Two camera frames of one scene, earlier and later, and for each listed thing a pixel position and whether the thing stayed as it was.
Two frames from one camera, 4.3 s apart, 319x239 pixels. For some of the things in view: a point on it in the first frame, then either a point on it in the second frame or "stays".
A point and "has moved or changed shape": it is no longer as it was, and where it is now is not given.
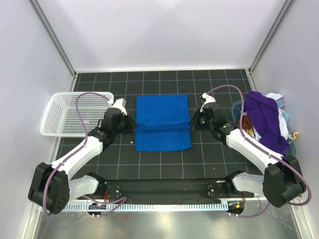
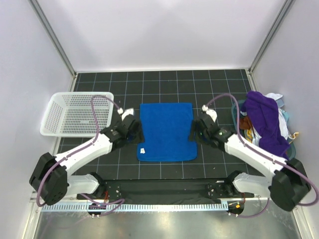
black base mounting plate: [169, 191] stays
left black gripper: [131, 125] to [139, 137]
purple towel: [263, 113] stays
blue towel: [162, 122] has moved or changed shape
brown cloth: [246, 122] stays
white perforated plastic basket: [61, 119] stays
